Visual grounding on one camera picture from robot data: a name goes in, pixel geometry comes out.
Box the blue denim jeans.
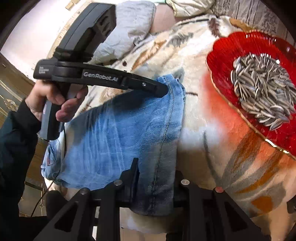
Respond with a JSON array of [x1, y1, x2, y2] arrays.
[[41, 74, 186, 216]]

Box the dark sleeve left forearm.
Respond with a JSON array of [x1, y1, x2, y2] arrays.
[[1, 102, 47, 240]]

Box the person's left hand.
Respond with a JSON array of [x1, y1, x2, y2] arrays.
[[25, 80, 88, 123]]

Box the grey quilted pillow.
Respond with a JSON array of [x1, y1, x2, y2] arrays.
[[88, 1, 156, 64]]

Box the leaf pattern beige blanket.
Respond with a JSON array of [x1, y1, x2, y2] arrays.
[[58, 14, 296, 241]]

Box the wooden door with glass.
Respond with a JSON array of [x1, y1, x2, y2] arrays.
[[0, 53, 49, 216]]

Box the cream crumpled cloth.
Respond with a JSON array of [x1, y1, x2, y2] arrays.
[[165, 0, 215, 18]]

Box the red glass bowl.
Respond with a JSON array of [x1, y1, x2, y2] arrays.
[[206, 31, 295, 157]]

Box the sunflower seeds pile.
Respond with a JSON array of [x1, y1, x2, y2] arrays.
[[230, 53, 295, 131]]

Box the brown striped pillow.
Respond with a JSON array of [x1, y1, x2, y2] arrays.
[[211, 0, 295, 46]]

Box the beige wall switch plate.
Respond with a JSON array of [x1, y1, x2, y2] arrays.
[[65, 0, 80, 11]]

